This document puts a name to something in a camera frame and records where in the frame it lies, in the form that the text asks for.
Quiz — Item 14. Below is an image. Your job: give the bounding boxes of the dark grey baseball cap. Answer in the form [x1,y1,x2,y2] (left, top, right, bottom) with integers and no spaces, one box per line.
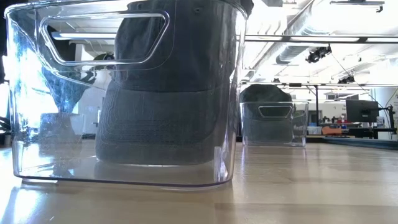
[95,79,233,166]

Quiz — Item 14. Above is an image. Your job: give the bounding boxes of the grey-blue baseball cap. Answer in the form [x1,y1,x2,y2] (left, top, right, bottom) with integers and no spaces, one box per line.
[113,0,254,93]

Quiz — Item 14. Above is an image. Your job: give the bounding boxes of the faded green baseball cap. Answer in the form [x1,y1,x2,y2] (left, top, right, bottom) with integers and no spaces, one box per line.
[247,104,295,144]

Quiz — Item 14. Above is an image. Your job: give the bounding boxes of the clear plastic bin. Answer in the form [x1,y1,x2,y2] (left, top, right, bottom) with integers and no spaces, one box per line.
[4,0,249,191]
[239,100,310,147]

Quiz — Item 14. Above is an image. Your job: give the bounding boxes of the silver overhead beam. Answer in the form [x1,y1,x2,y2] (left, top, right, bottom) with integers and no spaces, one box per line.
[244,34,398,44]

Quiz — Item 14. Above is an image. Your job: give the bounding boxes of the orange background object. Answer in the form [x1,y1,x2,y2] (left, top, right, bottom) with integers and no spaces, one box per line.
[322,126,343,136]

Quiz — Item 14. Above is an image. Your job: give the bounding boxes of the black computer monitor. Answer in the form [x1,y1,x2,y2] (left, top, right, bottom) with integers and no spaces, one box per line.
[345,99,379,123]

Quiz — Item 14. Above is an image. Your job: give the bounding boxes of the black background desk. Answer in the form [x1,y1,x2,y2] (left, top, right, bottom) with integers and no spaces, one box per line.
[346,126,398,139]

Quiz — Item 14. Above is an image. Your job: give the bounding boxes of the black hanging camera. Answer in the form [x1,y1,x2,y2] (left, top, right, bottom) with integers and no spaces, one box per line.
[305,45,333,64]
[337,74,356,85]

